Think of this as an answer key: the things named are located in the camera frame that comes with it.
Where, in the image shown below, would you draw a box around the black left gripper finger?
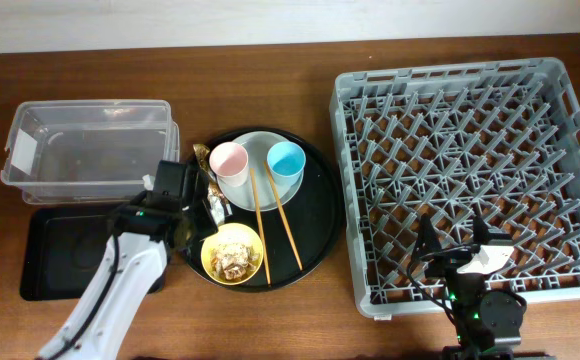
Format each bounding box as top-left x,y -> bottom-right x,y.
197,199 -> 218,240
193,168 -> 211,200

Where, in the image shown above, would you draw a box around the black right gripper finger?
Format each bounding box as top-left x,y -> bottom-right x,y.
473,216 -> 510,245
412,214 -> 442,260

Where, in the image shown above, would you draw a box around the brown gold snack wrapper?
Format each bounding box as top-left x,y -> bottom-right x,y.
193,144 -> 216,183

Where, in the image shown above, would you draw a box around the yellow bowl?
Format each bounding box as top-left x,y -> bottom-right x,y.
201,223 -> 263,286

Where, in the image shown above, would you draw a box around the food scraps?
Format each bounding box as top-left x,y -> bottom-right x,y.
210,243 -> 260,283

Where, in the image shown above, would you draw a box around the wooden chopstick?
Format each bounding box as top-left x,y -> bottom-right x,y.
264,162 -> 303,271
249,168 -> 271,287

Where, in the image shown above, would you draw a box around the white wrapper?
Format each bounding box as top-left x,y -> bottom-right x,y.
207,181 -> 233,225

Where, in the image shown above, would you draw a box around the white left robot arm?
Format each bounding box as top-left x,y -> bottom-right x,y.
37,161 -> 218,359

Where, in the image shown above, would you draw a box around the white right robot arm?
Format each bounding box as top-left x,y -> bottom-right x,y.
406,215 -> 527,360

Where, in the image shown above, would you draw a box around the grey dishwasher rack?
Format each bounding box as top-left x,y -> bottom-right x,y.
330,58 -> 580,320

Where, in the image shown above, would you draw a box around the pink cup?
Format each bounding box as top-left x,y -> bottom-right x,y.
209,142 -> 249,187

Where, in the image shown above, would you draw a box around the grey plate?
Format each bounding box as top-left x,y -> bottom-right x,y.
218,131 -> 303,212

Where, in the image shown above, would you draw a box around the black round tray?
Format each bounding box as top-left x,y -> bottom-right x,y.
177,126 -> 345,294

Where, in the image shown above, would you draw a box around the blue cup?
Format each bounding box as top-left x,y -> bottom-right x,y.
266,141 -> 306,186

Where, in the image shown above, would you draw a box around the black rectangular tray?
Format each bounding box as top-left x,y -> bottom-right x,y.
20,204 -> 116,301

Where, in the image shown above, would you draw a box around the clear plastic bin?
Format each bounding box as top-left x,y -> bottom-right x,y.
0,99 -> 180,205

